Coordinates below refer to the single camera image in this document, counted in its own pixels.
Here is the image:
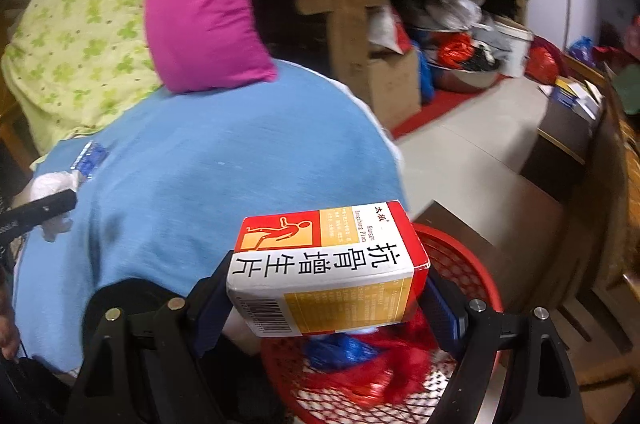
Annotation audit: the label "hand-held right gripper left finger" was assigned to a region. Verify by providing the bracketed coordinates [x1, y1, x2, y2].
[65, 257, 238, 424]

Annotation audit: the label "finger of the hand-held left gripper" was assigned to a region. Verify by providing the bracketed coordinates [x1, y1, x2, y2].
[0, 191, 79, 246]

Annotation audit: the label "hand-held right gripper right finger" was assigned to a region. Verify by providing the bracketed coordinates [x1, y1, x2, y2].
[425, 268, 587, 424]

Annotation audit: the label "white plastic bag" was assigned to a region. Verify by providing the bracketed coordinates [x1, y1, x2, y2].
[24, 169, 86, 244]

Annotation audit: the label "red plastic basket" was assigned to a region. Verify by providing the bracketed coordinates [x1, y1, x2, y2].
[260, 221, 505, 424]

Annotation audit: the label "red mesh bag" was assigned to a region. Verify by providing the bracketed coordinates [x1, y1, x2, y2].
[300, 321, 453, 411]

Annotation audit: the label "blue cardboard box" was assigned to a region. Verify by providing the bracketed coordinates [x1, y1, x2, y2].
[71, 140, 110, 181]

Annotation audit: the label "red plastic bag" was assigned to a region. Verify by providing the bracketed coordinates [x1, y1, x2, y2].
[345, 366, 398, 407]

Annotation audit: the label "blue plastic bag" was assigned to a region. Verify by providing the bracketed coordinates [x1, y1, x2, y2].
[304, 333, 382, 371]

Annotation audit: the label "white orange medicine box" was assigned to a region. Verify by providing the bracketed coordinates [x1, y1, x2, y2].
[226, 200, 431, 338]

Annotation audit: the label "person's left forearm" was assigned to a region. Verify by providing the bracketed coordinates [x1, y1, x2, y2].
[0, 277, 22, 361]

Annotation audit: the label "blue blanket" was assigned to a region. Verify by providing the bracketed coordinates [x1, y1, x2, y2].
[12, 59, 412, 375]

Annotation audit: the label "wooden side furniture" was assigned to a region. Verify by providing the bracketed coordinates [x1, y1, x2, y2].
[520, 54, 640, 410]

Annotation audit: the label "green floral quilt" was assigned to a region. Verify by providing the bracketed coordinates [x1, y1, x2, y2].
[0, 0, 236, 147]

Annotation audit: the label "red floor mat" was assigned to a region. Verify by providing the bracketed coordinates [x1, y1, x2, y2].
[390, 74, 508, 141]

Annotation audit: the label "brown cardboard box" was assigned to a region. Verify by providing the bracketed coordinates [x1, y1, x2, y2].
[367, 48, 423, 131]

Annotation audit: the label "metal basin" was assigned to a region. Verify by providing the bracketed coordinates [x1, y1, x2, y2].
[429, 58, 507, 94]

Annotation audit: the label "stack of books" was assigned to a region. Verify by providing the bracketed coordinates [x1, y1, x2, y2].
[539, 77, 603, 126]

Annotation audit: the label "red bag on floor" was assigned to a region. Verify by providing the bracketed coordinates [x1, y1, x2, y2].
[524, 37, 565, 86]

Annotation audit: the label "white foam box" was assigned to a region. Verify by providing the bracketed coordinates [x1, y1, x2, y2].
[474, 22, 534, 78]

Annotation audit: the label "white crumpled plastic bags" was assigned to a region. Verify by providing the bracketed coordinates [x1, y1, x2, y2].
[424, 0, 485, 31]

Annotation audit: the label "wooden shelf table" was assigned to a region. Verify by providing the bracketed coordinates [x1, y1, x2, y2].
[244, 0, 533, 130]

